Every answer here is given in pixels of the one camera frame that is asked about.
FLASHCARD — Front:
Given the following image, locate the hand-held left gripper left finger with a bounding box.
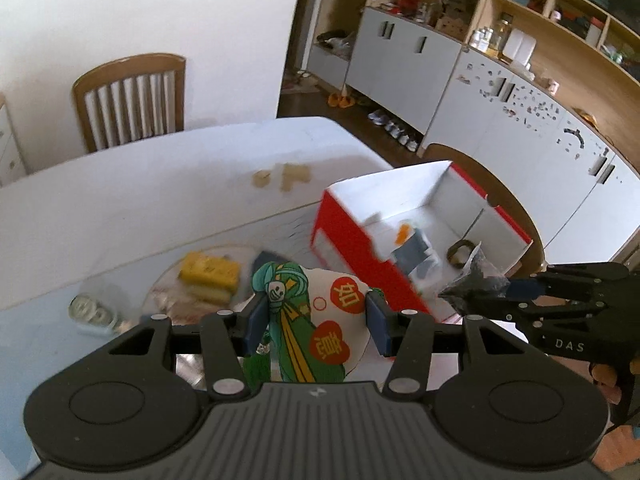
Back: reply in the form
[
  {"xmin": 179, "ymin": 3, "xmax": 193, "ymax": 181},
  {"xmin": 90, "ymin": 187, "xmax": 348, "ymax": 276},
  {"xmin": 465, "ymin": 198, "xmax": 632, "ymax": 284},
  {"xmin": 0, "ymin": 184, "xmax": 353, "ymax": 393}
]
[{"xmin": 107, "ymin": 292, "xmax": 271, "ymax": 401}]

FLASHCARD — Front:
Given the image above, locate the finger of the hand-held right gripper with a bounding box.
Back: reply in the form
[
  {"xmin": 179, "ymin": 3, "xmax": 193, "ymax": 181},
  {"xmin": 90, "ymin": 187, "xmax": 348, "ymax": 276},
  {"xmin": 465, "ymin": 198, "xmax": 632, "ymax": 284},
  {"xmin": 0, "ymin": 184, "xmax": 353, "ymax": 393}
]
[
  {"xmin": 461, "ymin": 297, "xmax": 601, "ymax": 335},
  {"xmin": 506, "ymin": 261, "xmax": 637, "ymax": 303}
]

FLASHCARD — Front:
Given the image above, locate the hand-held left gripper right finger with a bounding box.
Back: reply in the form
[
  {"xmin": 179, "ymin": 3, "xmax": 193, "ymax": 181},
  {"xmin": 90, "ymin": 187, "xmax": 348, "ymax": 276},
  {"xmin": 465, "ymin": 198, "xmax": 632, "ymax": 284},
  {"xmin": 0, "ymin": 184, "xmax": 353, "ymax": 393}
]
[{"xmin": 365, "ymin": 290, "xmax": 543, "ymax": 401}]

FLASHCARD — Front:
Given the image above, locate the black plastic bag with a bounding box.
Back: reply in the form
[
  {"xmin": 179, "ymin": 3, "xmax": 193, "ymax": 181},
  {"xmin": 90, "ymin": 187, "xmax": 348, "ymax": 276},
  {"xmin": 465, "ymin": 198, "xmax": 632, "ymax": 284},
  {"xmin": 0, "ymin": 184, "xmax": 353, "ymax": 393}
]
[{"xmin": 437, "ymin": 242, "xmax": 512, "ymax": 311}]

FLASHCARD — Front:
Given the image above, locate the green white snack bag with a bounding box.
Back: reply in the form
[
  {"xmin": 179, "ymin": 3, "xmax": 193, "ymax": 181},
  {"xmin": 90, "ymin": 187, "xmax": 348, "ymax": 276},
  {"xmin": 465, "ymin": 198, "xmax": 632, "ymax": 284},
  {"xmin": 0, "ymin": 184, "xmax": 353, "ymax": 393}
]
[{"xmin": 242, "ymin": 260, "xmax": 383, "ymax": 391}]

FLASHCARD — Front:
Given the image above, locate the red and white cardboard box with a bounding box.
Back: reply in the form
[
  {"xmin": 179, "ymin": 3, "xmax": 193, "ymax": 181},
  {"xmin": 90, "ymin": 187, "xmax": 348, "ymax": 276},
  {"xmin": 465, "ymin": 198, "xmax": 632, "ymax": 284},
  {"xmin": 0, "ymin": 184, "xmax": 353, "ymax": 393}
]
[{"xmin": 309, "ymin": 160, "xmax": 536, "ymax": 323}]

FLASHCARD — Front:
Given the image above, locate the person's right hand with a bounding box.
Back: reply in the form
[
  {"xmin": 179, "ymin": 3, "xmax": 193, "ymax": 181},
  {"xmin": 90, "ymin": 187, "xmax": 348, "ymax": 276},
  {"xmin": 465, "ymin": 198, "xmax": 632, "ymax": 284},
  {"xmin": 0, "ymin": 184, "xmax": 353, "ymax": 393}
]
[{"xmin": 590, "ymin": 360, "xmax": 631, "ymax": 408}]

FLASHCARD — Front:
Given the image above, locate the dark blue patterned fabric piece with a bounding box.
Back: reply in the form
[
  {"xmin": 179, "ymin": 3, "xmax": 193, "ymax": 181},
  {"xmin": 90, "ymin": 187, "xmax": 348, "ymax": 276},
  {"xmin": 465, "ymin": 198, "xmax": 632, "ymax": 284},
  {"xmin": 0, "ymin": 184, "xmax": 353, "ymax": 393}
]
[{"xmin": 252, "ymin": 250, "xmax": 297, "ymax": 273}]

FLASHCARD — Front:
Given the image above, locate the yellow toy block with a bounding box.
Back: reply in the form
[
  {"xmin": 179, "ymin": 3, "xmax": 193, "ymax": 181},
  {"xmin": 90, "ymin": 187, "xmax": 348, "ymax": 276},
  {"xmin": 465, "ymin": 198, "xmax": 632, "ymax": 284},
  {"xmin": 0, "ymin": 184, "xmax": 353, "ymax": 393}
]
[{"xmin": 179, "ymin": 254, "xmax": 241, "ymax": 291}]

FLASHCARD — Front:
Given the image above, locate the grey blue item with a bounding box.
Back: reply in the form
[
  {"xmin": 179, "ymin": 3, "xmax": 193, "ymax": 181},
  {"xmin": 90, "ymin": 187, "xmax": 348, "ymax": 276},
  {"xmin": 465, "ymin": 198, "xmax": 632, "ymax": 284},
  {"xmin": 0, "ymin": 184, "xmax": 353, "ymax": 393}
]
[{"xmin": 392, "ymin": 230, "xmax": 441, "ymax": 281}]

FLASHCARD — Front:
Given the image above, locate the wooden round-back chair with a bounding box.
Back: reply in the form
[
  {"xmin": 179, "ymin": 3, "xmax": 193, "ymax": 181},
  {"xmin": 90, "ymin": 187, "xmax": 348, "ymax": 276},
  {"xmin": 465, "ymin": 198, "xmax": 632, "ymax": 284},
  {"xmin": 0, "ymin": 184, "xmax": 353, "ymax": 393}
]
[{"xmin": 422, "ymin": 143, "xmax": 547, "ymax": 273}]

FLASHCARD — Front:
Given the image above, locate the brown tape piece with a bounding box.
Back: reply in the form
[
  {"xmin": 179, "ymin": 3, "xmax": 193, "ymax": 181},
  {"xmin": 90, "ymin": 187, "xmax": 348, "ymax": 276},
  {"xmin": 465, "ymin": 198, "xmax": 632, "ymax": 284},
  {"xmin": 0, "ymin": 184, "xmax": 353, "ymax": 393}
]
[{"xmin": 272, "ymin": 162, "xmax": 313, "ymax": 193}]

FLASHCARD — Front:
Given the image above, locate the white cabinet with stickers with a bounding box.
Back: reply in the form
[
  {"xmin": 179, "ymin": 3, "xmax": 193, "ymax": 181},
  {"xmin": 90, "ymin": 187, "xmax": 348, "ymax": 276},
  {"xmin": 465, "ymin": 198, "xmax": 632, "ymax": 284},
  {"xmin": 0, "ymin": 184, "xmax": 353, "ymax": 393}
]
[{"xmin": 425, "ymin": 47, "xmax": 640, "ymax": 261}]

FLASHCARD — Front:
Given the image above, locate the white plastic container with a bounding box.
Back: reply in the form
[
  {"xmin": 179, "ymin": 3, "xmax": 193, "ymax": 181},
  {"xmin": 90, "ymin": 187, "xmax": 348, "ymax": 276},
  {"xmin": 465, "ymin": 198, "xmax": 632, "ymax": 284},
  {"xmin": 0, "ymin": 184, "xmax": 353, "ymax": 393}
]
[{"xmin": 502, "ymin": 27, "xmax": 538, "ymax": 64}]

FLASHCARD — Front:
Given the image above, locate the glass jar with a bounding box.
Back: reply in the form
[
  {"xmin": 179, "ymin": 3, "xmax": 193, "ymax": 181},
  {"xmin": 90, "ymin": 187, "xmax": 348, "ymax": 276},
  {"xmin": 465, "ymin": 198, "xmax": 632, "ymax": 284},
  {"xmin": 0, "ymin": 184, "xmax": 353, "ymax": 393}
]
[{"xmin": 492, "ymin": 17, "xmax": 514, "ymax": 57}]

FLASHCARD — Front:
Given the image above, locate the low open shoe shelf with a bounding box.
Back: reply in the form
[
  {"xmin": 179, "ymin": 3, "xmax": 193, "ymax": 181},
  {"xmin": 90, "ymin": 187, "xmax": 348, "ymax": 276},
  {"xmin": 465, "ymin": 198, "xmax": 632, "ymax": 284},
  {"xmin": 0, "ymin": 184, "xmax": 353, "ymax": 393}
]
[{"xmin": 306, "ymin": 12, "xmax": 360, "ymax": 90}]

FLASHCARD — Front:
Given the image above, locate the white two-door cabinet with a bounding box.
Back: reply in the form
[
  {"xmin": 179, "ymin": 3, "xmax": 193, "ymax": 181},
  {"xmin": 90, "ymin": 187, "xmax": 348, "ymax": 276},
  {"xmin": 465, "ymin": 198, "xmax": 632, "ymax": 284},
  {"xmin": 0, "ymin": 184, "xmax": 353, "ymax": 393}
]
[{"xmin": 345, "ymin": 6, "xmax": 463, "ymax": 135}]

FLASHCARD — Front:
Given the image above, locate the wooden slat-back chair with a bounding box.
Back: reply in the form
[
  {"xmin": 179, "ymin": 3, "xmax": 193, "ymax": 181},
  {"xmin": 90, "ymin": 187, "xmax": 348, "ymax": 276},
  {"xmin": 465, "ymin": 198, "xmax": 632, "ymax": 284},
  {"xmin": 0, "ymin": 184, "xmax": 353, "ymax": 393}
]
[{"xmin": 72, "ymin": 52, "xmax": 187, "ymax": 153}]

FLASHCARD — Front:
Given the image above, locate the brown ring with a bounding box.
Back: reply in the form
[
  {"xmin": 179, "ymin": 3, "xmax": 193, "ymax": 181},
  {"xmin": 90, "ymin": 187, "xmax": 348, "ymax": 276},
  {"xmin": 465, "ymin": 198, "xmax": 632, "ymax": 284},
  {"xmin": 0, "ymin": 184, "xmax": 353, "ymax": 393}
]
[{"xmin": 446, "ymin": 240, "xmax": 476, "ymax": 267}]

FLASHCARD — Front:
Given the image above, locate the wooden wall shelf unit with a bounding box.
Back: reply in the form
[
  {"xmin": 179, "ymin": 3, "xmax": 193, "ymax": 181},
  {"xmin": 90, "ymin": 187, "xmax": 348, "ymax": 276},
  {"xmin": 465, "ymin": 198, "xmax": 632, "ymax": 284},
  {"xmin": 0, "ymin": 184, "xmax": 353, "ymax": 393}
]
[{"xmin": 367, "ymin": 0, "xmax": 640, "ymax": 116}]

